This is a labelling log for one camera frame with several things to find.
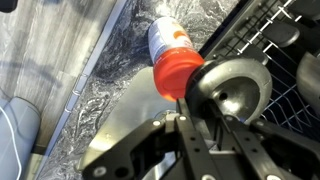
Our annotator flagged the stainless steel pot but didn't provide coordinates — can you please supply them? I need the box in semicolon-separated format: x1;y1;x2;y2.
295;51;320;118

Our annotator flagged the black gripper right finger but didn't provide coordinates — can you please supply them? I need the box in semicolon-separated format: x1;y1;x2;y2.
208;99;288;180

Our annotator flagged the black round bowl-shaped object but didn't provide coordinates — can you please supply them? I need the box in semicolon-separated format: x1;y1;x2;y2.
184;56;274;126

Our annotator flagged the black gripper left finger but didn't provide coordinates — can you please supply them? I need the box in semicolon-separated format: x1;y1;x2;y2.
174;98;221;180

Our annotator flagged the white bottle orange lid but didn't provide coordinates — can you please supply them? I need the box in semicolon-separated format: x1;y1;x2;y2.
147;16;205;103

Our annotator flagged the white cable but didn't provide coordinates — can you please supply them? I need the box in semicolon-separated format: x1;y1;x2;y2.
0;105;23;180

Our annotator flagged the grey trash bin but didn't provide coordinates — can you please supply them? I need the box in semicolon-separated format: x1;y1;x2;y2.
0;96;42;180

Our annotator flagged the chrome cabinet door handle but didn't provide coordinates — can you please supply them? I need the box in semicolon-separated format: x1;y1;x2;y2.
74;72;89;97
64;95;80;113

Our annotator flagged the black wire dish rack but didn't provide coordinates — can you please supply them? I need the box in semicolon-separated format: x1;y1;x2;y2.
199;0;320;143

